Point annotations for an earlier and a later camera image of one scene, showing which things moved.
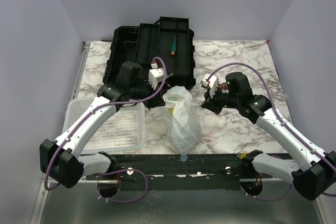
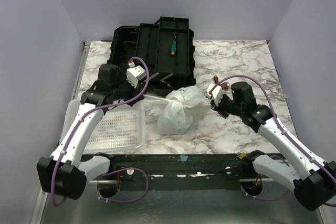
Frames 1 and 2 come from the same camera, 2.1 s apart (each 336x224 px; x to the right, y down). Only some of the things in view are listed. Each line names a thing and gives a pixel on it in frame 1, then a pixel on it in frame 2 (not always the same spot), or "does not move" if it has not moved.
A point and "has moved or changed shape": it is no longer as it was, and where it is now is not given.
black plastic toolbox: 170,39 does not move
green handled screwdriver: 174,47 does not move
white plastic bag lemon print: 185,124 has moved or changed shape
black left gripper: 157,100 → 134,92
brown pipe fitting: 223,86 does not move
